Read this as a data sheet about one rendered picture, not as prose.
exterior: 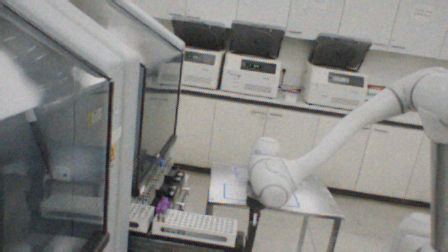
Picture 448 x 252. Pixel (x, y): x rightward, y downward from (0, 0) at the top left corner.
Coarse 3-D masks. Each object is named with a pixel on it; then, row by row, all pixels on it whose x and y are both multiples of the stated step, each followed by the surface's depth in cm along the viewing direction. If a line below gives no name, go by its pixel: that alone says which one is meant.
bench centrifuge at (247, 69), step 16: (240, 32) 358; (256, 32) 354; (272, 32) 350; (240, 48) 382; (256, 48) 379; (272, 48) 375; (224, 64) 349; (240, 64) 343; (256, 64) 343; (272, 64) 344; (224, 80) 345; (240, 80) 344; (256, 80) 343; (272, 80) 342; (272, 96) 347
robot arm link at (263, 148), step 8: (264, 136) 120; (256, 144) 117; (264, 144) 115; (272, 144) 115; (256, 152) 116; (264, 152) 115; (272, 152) 115; (280, 152) 118; (248, 160) 120; (256, 160) 113; (248, 168) 118; (248, 176) 121
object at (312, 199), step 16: (224, 176) 180; (240, 176) 182; (208, 192) 199; (224, 192) 163; (240, 192) 165; (304, 192) 175; (320, 192) 177; (208, 208) 155; (240, 208) 155; (272, 208) 155; (288, 208) 157; (304, 208) 159; (320, 208) 161; (336, 208) 163; (304, 224) 206; (336, 224) 158
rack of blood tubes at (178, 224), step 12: (168, 216) 129; (180, 216) 130; (192, 216) 132; (204, 216) 133; (156, 228) 125; (168, 228) 129; (180, 228) 124; (192, 228) 124; (204, 228) 126; (216, 228) 126; (228, 228) 127; (204, 240) 125; (216, 240) 129; (228, 240) 124
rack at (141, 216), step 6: (132, 204) 133; (138, 204) 134; (132, 210) 130; (138, 210) 130; (144, 210) 131; (150, 210) 131; (132, 216) 127; (138, 216) 127; (144, 216) 127; (150, 216) 129; (132, 222) 132; (138, 222) 125; (144, 222) 125; (150, 222) 130; (132, 228) 126; (138, 228) 126; (144, 228) 125
